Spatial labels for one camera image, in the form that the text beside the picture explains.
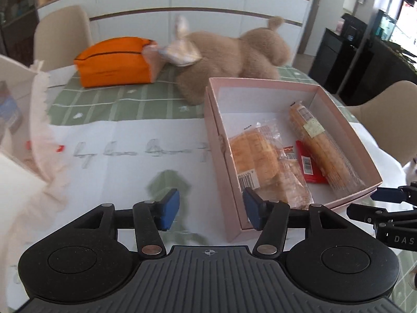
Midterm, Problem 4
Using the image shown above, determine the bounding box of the small clear bread packet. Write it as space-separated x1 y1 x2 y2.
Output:
254 156 315 210

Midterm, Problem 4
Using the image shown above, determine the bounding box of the pink cardboard box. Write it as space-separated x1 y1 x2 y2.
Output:
204 76 383 242

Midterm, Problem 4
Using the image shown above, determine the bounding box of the dark glass cabinet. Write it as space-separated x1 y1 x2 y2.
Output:
0 0 40 69

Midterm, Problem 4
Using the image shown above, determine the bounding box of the glass aquarium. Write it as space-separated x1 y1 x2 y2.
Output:
371 0 417 72

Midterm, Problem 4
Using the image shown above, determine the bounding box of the black side cabinet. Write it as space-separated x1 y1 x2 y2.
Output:
308 13 375 95

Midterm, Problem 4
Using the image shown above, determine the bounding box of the large bread packet with barcode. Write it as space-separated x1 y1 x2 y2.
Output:
228 122 294 199

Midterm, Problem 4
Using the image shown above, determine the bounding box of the red packet with barcode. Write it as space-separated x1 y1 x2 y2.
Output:
295 140 329 184

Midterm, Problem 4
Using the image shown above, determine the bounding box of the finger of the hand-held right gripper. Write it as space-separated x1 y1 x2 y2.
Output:
346 204 417 225
371 184 417 207

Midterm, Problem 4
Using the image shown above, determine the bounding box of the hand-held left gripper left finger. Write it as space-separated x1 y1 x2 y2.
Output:
70 188 180 258

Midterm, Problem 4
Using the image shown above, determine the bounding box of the brown plush toy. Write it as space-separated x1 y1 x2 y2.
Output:
163 15 292 105

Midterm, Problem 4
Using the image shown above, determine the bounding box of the long cracker packet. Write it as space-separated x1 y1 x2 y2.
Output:
288 101 365 191

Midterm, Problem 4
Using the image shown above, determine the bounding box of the white printed bag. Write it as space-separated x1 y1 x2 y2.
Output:
0 54 70 203

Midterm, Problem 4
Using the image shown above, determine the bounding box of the beige chair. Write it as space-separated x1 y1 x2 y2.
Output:
33 5 93 72
345 80 417 167

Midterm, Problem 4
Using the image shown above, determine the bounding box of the orange zip pouch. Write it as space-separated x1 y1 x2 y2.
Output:
73 37 160 88

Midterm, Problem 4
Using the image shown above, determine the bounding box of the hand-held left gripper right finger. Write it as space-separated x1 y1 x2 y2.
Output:
243 187 359 260

